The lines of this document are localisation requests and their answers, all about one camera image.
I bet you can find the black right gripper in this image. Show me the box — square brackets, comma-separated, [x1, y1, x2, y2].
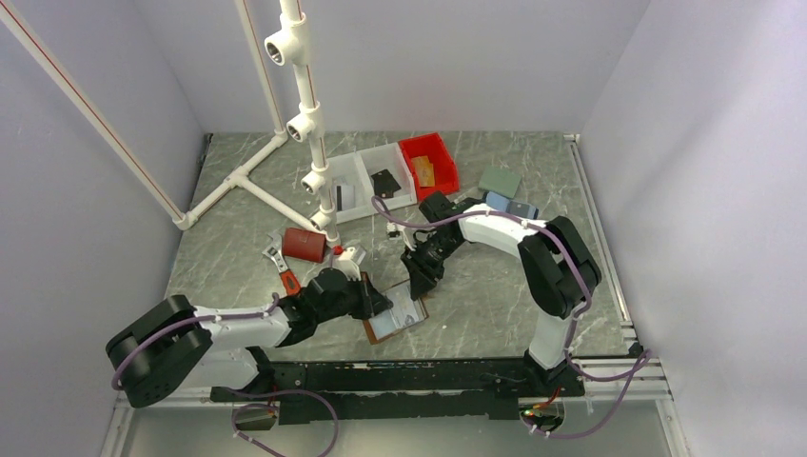
[401, 233, 462, 302]

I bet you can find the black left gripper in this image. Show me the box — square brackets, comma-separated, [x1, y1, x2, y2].
[316, 270, 393, 324]

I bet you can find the brown leather card holder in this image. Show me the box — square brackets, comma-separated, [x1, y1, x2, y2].
[364, 281, 429, 345]

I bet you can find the grey card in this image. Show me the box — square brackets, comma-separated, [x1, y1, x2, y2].
[373, 179, 401, 199]

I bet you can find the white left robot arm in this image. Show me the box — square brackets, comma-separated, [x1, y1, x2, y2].
[105, 268, 394, 408]

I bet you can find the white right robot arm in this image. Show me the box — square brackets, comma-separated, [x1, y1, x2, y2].
[401, 191, 602, 395]

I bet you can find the dark red card holder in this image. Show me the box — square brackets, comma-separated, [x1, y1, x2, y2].
[281, 228, 327, 264]

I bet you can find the black card in bin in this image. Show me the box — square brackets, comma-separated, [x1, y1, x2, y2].
[370, 169, 401, 194]

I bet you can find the orange card in bin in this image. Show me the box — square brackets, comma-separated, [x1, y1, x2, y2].
[411, 155, 436, 189]

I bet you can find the blue card holder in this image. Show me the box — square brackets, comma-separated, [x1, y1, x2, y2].
[483, 191, 539, 220]

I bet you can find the green card holder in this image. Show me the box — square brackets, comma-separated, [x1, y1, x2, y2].
[478, 166, 522, 199]

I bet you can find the red plastic bin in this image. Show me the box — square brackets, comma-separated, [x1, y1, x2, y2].
[398, 132, 460, 202]

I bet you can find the clear left plastic bin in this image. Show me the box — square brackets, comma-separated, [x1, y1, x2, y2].
[328, 152, 373, 224]

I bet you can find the clear plastic bin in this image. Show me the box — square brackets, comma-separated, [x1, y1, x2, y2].
[328, 152, 373, 224]
[356, 143, 417, 214]

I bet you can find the clear middle plastic bin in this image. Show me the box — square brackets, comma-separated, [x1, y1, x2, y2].
[356, 143, 417, 214]

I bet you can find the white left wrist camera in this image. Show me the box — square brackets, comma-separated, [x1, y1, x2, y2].
[330, 245, 366, 281]

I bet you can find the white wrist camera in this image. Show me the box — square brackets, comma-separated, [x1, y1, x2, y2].
[385, 223, 416, 250]
[330, 245, 366, 281]

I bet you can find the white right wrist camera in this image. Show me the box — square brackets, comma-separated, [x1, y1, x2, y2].
[385, 223, 416, 250]

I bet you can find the adjustable wrench red handle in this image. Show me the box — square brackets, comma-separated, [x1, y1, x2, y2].
[262, 231, 302, 295]

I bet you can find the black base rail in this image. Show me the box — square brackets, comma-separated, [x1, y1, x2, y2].
[210, 356, 585, 425]

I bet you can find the white pvc pipe frame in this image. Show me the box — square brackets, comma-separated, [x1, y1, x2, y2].
[1, 1, 323, 233]

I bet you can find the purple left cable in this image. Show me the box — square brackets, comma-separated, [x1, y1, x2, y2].
[111, 290, 341, 457]

